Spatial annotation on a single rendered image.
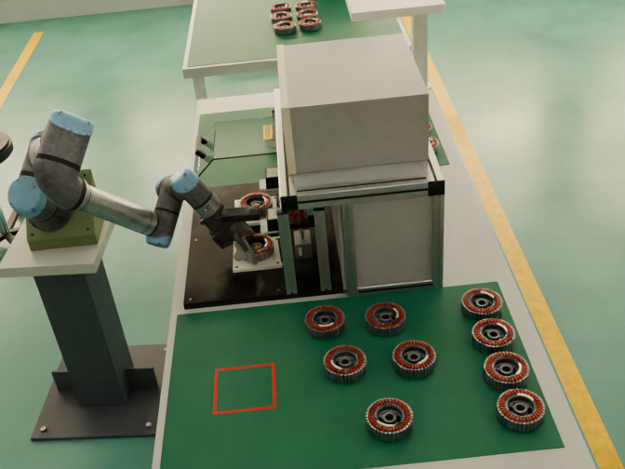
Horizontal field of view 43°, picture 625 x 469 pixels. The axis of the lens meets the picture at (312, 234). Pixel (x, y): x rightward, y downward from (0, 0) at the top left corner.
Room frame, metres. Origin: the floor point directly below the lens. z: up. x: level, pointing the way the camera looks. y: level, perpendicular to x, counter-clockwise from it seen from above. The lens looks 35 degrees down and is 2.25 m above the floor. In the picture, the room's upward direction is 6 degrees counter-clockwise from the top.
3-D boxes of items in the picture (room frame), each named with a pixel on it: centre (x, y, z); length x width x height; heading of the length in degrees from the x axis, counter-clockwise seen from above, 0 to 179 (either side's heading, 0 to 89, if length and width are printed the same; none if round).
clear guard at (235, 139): (2.23, 0.17, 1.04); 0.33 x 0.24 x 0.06; 90
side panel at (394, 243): (1.80, -0.22, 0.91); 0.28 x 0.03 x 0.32; 90
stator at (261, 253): (2.00, 0.18, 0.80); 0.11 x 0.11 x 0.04
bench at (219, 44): (4.50, -0.01, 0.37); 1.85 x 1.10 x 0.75; 0
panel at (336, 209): (2.12, -0.08, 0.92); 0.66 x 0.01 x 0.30; 0
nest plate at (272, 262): (2.00, 0.18, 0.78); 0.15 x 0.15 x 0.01; 0
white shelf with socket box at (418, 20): (3.03, -0.40, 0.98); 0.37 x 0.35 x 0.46; 0
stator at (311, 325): (1.66, -0.01, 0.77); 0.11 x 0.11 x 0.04
